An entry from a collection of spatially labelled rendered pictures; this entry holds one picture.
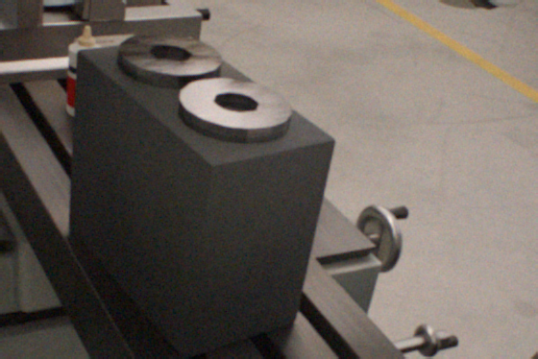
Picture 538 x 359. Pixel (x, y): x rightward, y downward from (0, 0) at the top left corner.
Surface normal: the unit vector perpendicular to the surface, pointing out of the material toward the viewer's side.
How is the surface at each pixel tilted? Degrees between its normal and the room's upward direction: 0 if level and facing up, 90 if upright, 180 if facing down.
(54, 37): 90
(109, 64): 0
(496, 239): 0
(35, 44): 90
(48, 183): 0
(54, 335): 90
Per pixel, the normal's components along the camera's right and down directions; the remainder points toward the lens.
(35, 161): 0.14, -0.83
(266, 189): 0.57, 0.51
